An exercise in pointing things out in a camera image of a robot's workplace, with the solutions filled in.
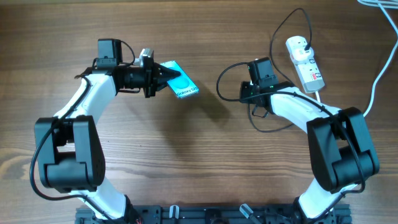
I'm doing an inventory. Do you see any white power strip cord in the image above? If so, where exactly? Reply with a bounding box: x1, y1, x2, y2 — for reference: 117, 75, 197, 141
314, 0, 398, 118

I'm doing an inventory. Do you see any smartphone with blue screen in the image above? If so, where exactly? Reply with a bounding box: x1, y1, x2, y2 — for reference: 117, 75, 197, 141
161, 60, 199, 99

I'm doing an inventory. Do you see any white USB charger plug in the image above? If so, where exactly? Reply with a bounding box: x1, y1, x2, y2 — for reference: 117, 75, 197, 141
290, 47, 314, 65

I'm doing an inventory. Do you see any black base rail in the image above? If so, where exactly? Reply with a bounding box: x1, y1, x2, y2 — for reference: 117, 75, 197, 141
75, 204, 353, 224

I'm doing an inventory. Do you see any white power strip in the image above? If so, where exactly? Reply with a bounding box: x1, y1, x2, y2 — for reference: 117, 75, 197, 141
285, 35, 325, 93

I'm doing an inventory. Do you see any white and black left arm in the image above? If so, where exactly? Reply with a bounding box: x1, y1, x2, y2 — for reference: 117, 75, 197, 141
29, 39, 181, 223

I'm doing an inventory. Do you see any black charger cable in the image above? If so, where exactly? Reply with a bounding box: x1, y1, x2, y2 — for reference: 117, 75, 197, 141
247, 7, 313, 134

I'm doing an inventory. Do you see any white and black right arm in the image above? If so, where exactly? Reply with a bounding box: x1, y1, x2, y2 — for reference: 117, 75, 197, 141
239, 57, 380, 223

